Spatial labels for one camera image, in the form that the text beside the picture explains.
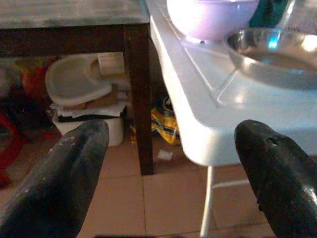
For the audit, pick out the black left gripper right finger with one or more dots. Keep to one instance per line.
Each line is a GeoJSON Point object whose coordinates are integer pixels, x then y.
{"type": "Point", "coordinates": [277, 173]}

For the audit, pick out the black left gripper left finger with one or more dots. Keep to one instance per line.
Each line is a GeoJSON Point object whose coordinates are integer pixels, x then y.
{"type": "Point", "coordinates": [59, 178]}

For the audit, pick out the red plastic stool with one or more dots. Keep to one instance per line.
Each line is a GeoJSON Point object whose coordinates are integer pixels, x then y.
{"type": "Point", "coordinates": [10, 146]}

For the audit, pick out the white plastic bucket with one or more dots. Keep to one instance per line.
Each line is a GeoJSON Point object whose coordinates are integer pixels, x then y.
{"type": "Point", "coordinates": [112, 131]}

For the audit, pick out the white folding table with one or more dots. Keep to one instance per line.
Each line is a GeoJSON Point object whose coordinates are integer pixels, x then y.
{"type": "Point", "coordinates": [223, 104]}

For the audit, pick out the red and yellow bag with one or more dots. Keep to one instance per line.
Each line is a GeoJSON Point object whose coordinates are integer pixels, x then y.
{"type": "Point", "coordinates": [32, 79]}

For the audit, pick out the small white cup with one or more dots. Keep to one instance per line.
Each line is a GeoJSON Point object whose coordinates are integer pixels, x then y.
{"type": "Point", "coordinates": [165, 155]}

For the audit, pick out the shiny steel bowl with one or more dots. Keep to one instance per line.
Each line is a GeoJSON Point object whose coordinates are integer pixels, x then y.
{"type": "Point", "coordinates": [275, 57]}

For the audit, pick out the yellow and black bag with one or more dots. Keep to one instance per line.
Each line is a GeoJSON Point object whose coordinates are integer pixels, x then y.
{"type": "Point", "coordinates": [164, 124]}

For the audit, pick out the dark wooden table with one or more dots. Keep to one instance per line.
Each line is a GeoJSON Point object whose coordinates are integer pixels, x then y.
{"type": "Point", "coordinates": [99, 39]}

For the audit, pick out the lilac plastic bowl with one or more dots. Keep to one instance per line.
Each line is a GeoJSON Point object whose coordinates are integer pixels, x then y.
{"type": "Point", "coordinates": [210, 17]}

